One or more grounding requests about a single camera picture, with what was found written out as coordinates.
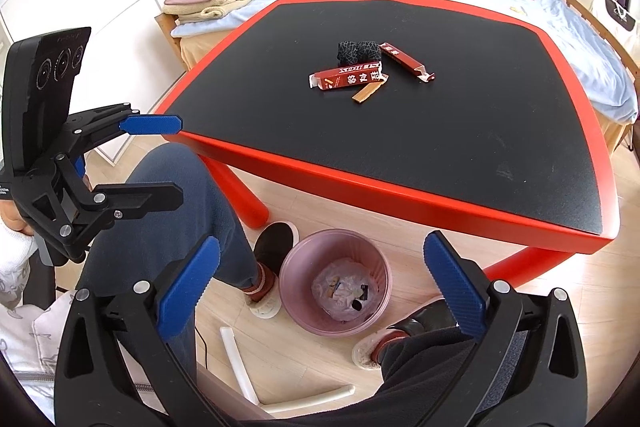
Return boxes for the large red carton box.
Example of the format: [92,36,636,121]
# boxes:
[309,62,386,91]

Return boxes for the brown cardboard strip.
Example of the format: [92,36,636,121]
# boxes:
[352,79,386,104]

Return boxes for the small red carton box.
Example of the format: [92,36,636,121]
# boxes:
[378,42,435,83]

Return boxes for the pink trash bin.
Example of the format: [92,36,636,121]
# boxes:
[279,229,393,337]

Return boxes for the person's left hand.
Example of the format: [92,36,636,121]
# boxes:
[0,200,34,236]

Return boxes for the person's left leg jeans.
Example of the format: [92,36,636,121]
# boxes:
[74,142,262,377]

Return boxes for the right slipper foot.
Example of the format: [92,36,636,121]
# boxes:
[352,296,457,371]

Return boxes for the slipper foot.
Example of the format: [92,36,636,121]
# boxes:
[352,296,457,371]
[244,221,299,320]

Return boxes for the left slipper foot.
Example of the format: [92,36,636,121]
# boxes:
[244,221,299,320]

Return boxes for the folded towels stack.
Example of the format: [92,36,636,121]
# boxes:
[162,0,253,24]

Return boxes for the white plastic tube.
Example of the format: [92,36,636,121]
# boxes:
[219,326,356,414]

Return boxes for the red and black table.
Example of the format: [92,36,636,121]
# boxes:
[160,0,620,286]

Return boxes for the white tote bag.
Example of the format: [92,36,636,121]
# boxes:
[592,0,638,54]

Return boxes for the black camera plate on gripper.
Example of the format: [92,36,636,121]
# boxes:
[2,27,91,172]

